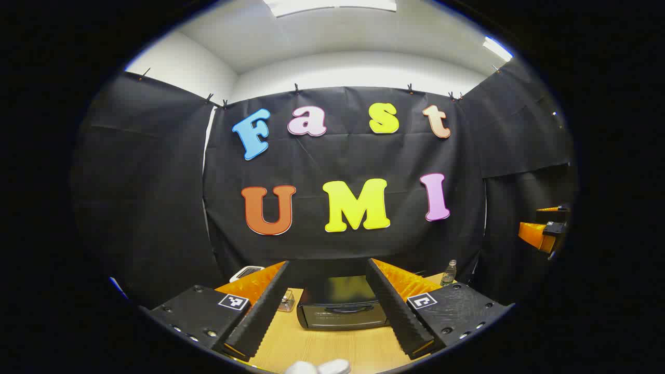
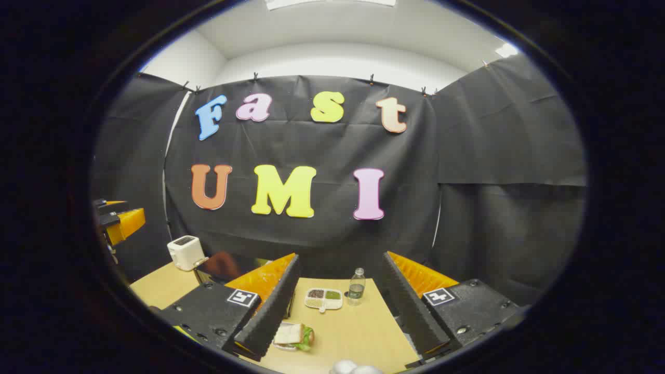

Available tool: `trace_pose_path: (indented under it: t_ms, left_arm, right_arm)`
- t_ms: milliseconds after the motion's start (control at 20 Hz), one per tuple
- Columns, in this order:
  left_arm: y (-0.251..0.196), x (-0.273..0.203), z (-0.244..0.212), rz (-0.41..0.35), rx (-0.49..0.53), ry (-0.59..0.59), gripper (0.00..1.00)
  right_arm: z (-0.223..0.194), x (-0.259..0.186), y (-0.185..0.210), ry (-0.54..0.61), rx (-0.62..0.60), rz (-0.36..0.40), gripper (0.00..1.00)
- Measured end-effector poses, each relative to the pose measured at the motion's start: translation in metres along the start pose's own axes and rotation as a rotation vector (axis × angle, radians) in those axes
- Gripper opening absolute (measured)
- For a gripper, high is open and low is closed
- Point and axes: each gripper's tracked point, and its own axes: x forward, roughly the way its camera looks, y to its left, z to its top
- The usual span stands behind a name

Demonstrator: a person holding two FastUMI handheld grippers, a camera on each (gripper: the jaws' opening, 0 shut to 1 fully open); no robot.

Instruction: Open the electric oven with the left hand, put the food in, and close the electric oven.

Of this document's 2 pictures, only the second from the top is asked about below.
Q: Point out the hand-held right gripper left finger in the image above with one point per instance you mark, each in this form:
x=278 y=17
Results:
x=275 y=306

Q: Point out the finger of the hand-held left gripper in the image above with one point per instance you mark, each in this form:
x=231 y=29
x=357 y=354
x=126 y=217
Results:
x=110 y=203
x=124 y=224

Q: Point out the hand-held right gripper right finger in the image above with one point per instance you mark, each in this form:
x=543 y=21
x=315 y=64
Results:
x=408 y=306

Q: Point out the sandwich with lettuce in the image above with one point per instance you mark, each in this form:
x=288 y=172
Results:
x=288 y=333

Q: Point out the black electric oven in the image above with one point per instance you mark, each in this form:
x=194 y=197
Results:
x=223 y=267

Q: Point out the white divided dish with grains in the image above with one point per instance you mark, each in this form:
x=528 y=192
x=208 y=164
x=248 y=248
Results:
x=324 y=300

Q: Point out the clear plastic water bottle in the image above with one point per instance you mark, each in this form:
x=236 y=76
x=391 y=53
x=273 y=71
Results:
x=356 y=288

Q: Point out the white toaster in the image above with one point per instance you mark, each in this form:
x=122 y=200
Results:
x=184 y=254

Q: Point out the black backdrop cloth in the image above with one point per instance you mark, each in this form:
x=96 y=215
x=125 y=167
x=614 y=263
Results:
x=322 y=145

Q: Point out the ceiling light panel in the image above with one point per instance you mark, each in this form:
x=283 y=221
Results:
x=506 y=50
x=332 y=2

